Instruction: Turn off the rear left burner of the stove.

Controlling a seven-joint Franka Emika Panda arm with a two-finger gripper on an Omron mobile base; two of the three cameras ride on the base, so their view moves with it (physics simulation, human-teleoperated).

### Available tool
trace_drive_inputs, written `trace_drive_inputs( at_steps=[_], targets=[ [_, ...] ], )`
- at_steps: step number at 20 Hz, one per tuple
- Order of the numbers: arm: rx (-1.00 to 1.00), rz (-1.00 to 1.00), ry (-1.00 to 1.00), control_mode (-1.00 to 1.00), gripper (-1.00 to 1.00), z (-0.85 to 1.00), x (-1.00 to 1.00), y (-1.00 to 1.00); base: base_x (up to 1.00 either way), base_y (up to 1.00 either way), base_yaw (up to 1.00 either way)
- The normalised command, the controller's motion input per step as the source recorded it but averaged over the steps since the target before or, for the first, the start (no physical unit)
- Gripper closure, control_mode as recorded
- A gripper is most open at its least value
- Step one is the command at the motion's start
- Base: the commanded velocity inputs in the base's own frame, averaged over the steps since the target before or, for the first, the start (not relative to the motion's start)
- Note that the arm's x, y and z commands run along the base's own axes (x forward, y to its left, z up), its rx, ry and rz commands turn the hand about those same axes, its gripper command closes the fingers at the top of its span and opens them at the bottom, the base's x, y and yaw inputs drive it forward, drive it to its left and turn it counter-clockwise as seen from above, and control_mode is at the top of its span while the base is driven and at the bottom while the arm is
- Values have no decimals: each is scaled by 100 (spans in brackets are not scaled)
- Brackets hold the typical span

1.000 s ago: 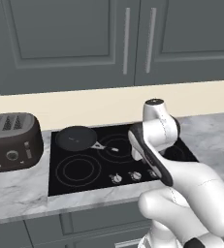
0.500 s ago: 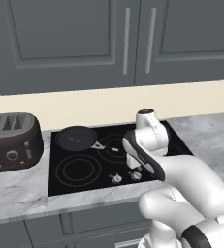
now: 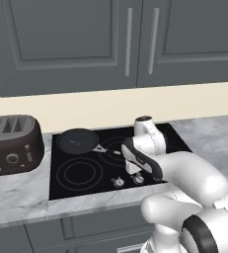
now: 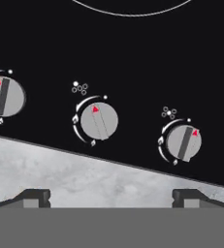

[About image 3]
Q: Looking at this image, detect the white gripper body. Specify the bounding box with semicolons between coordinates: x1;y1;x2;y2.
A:
123;157;145;176

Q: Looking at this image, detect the silver hob knob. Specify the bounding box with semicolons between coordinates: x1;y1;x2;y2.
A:
131;174;146;186
111;176;126;189

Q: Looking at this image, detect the black glass hob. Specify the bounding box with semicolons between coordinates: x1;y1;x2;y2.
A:
47;123;192;202

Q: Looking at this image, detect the dark grey frying pan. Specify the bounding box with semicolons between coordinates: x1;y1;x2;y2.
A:
55;127;122;156

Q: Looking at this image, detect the grey drawer front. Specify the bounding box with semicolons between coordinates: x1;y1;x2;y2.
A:
59;211;154;241

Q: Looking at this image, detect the dark brown toaster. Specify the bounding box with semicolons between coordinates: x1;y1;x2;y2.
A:
0;114;45;178

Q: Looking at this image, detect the grey lower cupboard panel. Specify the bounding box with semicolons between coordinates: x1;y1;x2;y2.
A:
0;217;67;253

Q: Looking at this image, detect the wide grey cupboard door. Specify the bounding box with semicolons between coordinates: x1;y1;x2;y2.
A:
0;0;144;99

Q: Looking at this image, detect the grey cupboard door handle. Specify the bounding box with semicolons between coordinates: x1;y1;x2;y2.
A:
147;7;160;76
124;7;134;77

